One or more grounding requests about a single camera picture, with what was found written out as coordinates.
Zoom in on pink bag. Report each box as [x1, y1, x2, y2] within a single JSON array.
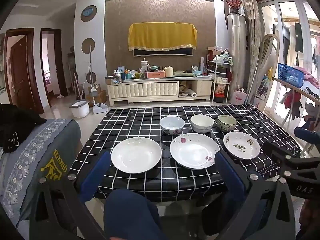
[[233, 87, 248, 105]]

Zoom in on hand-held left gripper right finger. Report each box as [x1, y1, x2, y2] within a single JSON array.
[[215, 151, 297, 240]]

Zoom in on blue plastic basket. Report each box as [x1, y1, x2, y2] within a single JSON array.
[[277, 63, 304, 82]]

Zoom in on green patterned bowl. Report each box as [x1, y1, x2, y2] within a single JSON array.
[[217, 114, 237, 132]]

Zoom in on white dustpan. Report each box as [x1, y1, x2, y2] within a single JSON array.
[[92, 102, 108, 114]]

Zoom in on grey embroidered chair cover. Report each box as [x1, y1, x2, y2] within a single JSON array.
[[0, 118, 83, 230]]

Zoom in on pink-flecked white plate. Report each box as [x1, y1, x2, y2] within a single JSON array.
[[169, 133, 221, 170]]

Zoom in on standing air conditioner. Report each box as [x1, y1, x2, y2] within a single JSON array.
[[227, 14, 247, 104]]

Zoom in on glass balcony door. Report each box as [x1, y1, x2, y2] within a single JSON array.
[[257, 0, 320, 120]]

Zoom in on round blue wall clock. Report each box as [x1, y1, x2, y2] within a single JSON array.
[[80, 5, 97, 22]]

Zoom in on white mop bucket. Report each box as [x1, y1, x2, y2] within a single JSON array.
[[69, 100, 90, 118]]

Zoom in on plain white plate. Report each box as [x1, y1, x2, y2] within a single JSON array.
[[111, 137, 162, 173]]

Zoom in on person's left leg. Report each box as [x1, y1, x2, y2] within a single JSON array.
[[104, 189, 168, 240]]

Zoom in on red flower vase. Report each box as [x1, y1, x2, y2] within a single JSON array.
[[226, 0, 243, 14]]

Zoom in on white metal shelf rack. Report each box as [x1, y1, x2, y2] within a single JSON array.
[[205, 46, 234, 103]]

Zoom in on patterned beige curtain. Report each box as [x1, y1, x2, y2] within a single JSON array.
[[240, 0, 262, 105]]

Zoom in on cardboard boxes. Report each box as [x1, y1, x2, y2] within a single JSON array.
[[86, 85, 108, 105]]

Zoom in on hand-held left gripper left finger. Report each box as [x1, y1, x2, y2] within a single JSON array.
[[30, 151, 112, 240]]

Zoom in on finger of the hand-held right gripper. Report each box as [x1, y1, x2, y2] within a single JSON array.
[[262, 141, 300, 173], [294, 127, 320, 147]]

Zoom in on blue and white bowl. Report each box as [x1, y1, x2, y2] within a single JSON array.
[[159, 116, 186, 135]]

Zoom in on black white checkered tablecloth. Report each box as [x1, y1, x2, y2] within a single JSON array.
[[69, 104, 302, 203]]

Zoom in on plain white bowl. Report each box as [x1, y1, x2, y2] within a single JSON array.
[[190, 114, 215, 133]]

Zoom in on brown doorway frame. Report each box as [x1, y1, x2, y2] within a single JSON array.
[[40, 28, 68, 98]]

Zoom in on black television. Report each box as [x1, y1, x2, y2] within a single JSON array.
[[133, 47, 193, 57]]

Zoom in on green floral white plate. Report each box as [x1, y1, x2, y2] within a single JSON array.
[[223, 131, 260, 160]]

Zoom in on yellow dust cloth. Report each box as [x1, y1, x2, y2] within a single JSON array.
[[128, 22, 197, 52]]

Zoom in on pink box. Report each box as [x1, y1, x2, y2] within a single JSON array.
[[147, 70, 166, 79]]

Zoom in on cream curved frame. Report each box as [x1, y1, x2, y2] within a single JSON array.
[[250, 34, 280, 105]]

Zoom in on cream television cabinet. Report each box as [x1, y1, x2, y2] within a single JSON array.
[[107, 76, 213, 107]]

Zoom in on pile of hanging clothes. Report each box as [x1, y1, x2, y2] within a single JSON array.
[[282, 66, 320, 133]]

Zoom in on black bag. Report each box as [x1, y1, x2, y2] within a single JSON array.
[[0, 103, 48, 154]]

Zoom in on brown wooden door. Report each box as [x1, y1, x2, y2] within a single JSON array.
[[4, 28, 44, 114]]

